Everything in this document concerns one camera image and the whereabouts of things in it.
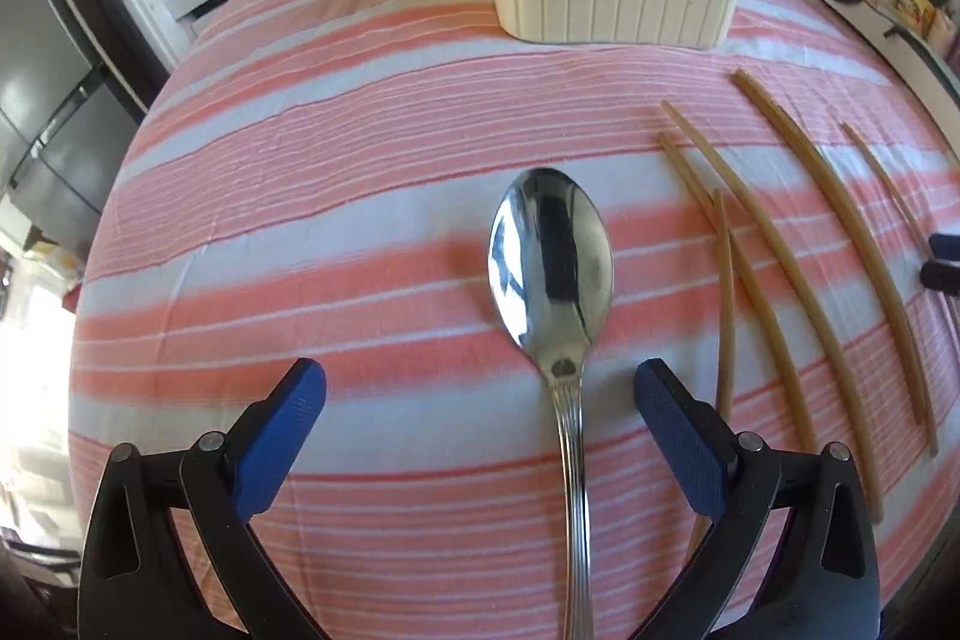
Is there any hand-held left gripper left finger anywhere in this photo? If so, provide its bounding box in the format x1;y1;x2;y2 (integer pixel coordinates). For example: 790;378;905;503
77;357;329;640

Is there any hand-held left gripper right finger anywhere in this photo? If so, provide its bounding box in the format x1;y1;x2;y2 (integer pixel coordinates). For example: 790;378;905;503
634;357;882;640

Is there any wooden chopstick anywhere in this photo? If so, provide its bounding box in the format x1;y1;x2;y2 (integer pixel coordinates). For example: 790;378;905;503
686;188;736;555
660;100;886;525
840;121;960;319
731;68;940;459
657;132;818;450

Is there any silver metal spoon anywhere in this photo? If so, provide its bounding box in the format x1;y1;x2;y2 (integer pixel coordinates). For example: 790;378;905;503
487;166;614;640

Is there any yellow packet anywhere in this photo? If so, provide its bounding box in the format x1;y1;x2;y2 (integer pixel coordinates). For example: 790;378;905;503
896;0;940;43

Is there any pink white striped tablecloth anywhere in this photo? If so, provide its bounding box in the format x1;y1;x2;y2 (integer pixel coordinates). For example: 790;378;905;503
66;0;960;640

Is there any grey steel refrigerator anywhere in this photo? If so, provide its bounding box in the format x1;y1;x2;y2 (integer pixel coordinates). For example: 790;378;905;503
0;0;147;244

